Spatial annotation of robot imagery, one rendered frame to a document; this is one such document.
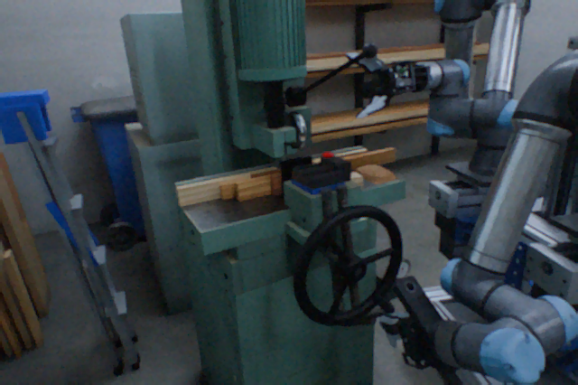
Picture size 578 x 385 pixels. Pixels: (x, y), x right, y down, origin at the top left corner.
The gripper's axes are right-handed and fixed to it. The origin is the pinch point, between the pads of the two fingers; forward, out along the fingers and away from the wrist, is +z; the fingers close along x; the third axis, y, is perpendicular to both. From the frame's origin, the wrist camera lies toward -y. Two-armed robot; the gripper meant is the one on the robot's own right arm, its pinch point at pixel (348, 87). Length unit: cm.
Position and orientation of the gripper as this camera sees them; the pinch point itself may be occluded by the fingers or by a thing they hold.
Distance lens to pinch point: 101.9
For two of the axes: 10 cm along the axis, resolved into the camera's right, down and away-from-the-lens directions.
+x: 1.8, 9.8, 0.8
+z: -8.9, 1.9, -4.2
